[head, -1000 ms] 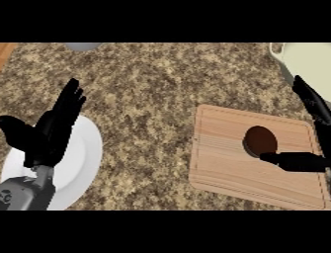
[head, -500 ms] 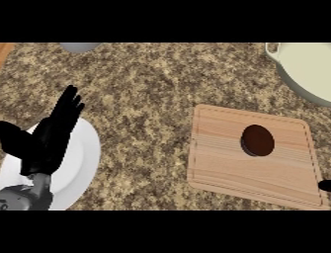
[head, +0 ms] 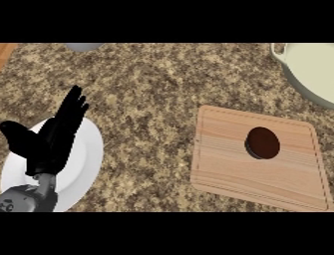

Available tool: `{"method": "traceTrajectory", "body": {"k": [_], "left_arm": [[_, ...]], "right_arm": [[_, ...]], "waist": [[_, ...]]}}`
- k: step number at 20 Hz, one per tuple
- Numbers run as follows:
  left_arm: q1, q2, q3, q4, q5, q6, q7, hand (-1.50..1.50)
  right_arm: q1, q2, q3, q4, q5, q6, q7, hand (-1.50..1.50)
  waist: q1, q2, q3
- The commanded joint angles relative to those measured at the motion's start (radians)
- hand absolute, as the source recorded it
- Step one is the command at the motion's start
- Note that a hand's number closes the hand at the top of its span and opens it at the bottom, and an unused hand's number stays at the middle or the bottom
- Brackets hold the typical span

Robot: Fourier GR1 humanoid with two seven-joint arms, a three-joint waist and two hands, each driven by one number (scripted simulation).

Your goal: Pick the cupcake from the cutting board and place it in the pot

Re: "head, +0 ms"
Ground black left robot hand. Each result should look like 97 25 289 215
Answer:
0 85 91 177

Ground cream white pot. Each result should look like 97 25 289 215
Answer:
269 42 334 114

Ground dark brown cupcake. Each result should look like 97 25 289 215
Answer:
242 126 281 160

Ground pale wooden cutting board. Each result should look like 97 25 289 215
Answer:
187 105 334 213

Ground white round plate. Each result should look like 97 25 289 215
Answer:
0 116 105 213

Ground pale grey round object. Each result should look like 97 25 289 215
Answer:
65 42 105 53

